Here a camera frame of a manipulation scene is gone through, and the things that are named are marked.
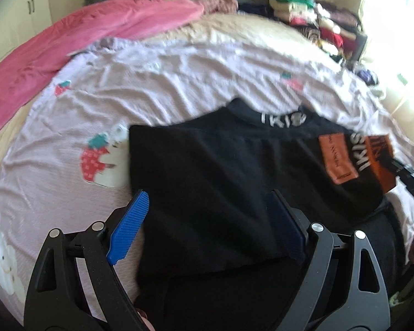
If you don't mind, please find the white bag of clothes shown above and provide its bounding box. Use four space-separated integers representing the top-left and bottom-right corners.
354 68 386 99

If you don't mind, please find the dark navy garment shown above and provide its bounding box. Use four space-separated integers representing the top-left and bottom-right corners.
238 2 274 19

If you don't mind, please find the dusty pink fluffy garment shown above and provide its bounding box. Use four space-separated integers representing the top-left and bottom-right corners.
196 0 238 14

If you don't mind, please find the pink fleece blanket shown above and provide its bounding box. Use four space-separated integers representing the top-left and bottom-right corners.
0 0 204 130

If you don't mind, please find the cream wardrobe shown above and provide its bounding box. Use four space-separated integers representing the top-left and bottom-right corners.
0 0 52 62

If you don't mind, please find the pile of folded clothes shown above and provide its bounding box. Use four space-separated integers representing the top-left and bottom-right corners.
268 0 367 63

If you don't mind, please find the lilac strawberry print duvet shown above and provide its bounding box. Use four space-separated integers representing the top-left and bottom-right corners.
0 39 414 329

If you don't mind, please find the black orange IKISS sweater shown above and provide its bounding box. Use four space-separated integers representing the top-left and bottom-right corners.
129 99 405 330

